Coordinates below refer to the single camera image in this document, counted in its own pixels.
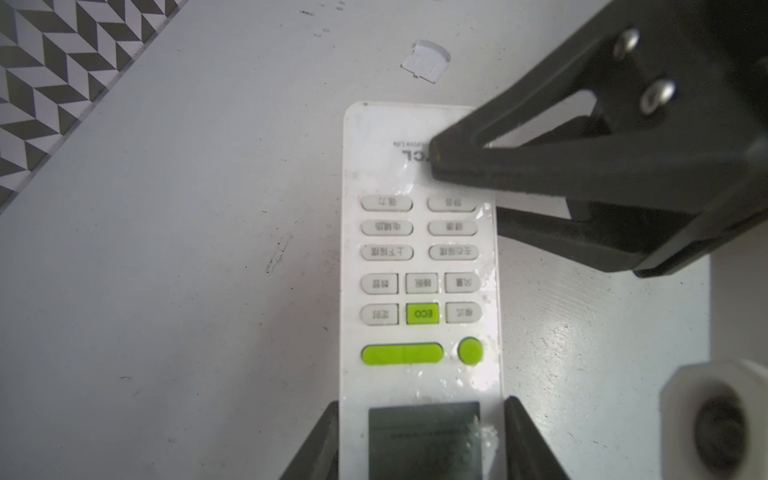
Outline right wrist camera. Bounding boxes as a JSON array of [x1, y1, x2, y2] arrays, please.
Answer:
[[659, 359, 767, 479]]

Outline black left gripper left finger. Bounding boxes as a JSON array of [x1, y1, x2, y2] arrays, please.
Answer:
[[280, 401, 339, 480]]

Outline white battery cover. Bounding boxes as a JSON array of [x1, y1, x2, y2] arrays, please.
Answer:
[[401, 40, 451, 84]]

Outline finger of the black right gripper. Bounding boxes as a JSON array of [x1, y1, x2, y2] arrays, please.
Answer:
[[429, 1, 767, 214], [494, 113, 767, 278]]

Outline white remote green buttons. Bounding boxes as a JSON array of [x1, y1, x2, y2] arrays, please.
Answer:
[[338, 101, 507, 479]]

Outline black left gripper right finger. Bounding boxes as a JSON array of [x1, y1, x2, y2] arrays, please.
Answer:
[[504, 396, 570, 480]]

